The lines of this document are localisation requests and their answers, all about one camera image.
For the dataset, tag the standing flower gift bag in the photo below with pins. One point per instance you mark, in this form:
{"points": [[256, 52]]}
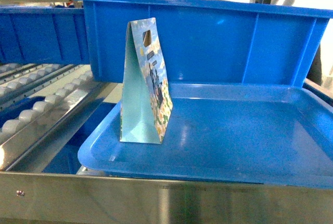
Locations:
{"points": [[146, 104]]}

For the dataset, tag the blue plastic tray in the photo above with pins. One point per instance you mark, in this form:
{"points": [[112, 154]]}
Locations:
{"points": [[241, 133]]}

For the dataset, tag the long blue crate left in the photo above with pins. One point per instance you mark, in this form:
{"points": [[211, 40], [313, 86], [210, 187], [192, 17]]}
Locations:
{"points": [[43, 35]]}

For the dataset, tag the steel rack front rail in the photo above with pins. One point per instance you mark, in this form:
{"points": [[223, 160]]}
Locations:
{"points": [[54, 198]]}

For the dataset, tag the large blue crate behind tray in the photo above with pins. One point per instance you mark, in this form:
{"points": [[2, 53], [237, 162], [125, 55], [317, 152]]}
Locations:
{"points": [[207, 41]]}

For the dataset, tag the white roller conveyor track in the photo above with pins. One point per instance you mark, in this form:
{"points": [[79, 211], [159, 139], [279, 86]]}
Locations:
{"points": [[14, 125]]}

